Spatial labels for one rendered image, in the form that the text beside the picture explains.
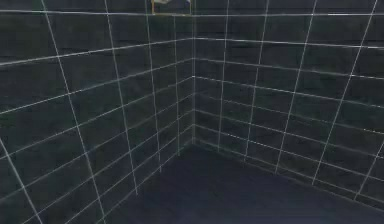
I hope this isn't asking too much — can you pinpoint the gold framed wall picture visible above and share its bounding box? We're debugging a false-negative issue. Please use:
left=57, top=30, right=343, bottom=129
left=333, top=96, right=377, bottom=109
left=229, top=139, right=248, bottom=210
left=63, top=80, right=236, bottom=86
left=151, top=0, right=193, bottom=16

